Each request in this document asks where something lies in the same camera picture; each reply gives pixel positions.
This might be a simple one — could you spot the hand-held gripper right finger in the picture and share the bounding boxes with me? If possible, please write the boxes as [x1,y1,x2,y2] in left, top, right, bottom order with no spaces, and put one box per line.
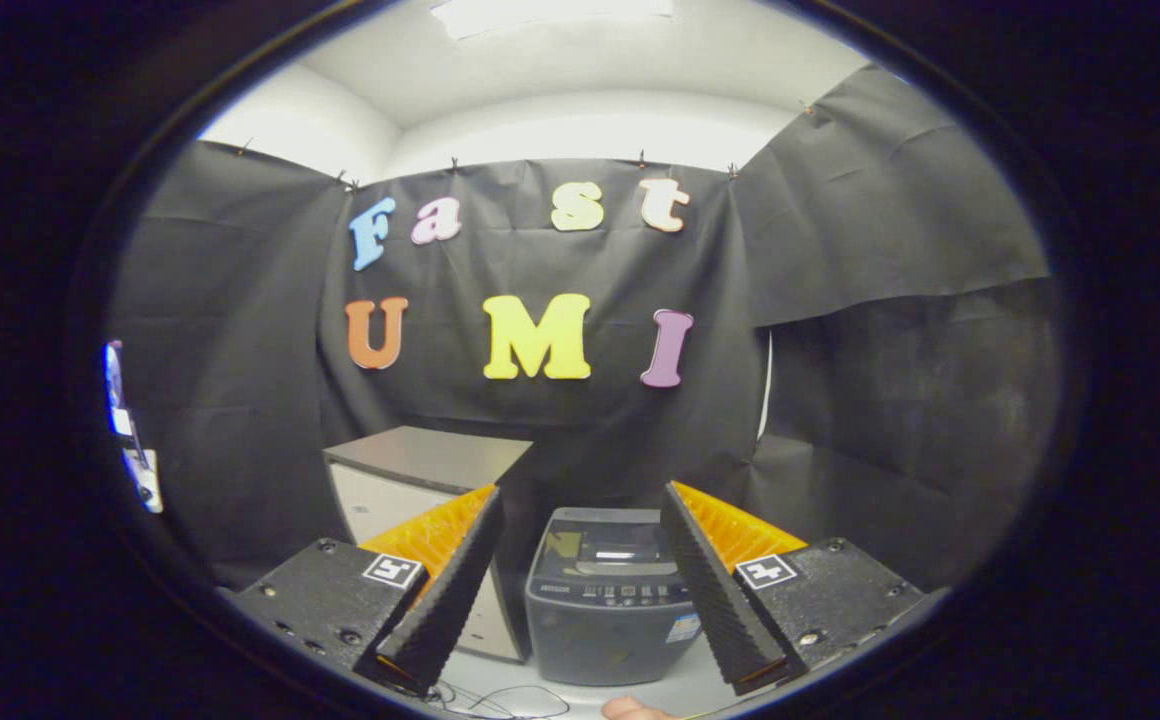
[658,480,947,697]

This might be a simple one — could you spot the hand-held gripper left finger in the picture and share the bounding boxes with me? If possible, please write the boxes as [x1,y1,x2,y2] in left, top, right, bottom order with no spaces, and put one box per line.
[233,484,507,697]

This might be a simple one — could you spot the grey washing machine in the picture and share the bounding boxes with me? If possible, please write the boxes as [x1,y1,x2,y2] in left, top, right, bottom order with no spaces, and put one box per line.
[525,507,706,688]

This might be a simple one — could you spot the grey cabinet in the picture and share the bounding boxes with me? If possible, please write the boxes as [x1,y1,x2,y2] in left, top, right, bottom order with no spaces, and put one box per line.
[323,426,534,664]

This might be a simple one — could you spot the blue and white clutter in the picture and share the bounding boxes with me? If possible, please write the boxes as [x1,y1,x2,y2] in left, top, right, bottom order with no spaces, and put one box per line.
[105,340,164,516]

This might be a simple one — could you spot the thin floor cables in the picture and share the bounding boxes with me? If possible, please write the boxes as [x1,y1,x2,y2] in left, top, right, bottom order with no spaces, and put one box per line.
[430,680,571,720]

